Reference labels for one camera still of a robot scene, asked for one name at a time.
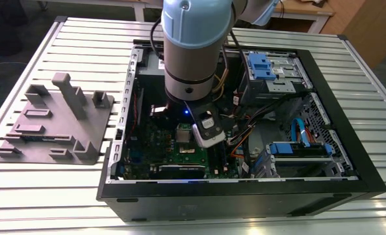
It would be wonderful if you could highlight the silver CPU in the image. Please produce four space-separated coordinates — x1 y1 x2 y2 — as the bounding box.
176 123 194 143

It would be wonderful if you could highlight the CPU socket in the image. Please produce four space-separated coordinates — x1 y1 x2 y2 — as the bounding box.
178 143 200 155

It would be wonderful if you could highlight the grey power supply unit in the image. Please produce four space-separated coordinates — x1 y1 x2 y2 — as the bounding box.
137 51 168 112

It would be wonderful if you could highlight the green motherboard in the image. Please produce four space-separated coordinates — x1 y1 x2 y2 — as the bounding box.
124 114 242 181

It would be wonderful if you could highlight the black graphics card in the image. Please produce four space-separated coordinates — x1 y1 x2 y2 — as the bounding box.
149 163 208 181

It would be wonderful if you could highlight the silver disk bay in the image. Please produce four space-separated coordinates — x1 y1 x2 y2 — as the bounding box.
238 50 314 105
252 142 349 179

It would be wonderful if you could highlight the grey parts rack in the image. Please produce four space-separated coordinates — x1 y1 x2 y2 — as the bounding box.
0 72 117 166

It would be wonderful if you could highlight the black PC case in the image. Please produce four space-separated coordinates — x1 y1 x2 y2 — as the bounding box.
95 38 386 223

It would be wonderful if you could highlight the RAM stick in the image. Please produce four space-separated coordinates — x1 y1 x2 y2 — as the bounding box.
23 135 58 142

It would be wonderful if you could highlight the wooden desk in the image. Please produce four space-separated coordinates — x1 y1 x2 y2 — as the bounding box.
270 0 336 34

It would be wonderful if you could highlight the black office chair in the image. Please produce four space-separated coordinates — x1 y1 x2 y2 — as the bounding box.
0 0 30 57

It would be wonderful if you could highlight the wooden cabinet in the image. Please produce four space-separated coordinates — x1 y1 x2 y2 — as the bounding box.
320 0 386 71

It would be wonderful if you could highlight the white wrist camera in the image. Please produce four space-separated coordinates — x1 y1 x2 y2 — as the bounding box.
192 104 228 149

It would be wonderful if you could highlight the red black twisted wire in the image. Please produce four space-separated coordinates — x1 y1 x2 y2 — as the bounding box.
129 117 141 138

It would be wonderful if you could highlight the yellow wire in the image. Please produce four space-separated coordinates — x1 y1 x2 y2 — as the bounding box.
212 68 229 101

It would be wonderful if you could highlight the orange wire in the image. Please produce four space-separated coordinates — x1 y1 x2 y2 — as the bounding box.
230 137 246 160

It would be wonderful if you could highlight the black wire bundle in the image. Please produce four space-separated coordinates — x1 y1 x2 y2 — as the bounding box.
229 94 312 145

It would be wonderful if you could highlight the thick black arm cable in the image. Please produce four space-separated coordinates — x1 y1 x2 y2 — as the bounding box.
149 18 168 61

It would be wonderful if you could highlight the thin black camera cable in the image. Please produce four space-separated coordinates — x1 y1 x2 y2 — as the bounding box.
221 30 248 64

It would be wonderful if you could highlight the blue flat wire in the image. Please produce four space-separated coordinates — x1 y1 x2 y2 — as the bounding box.
290 117 313 149

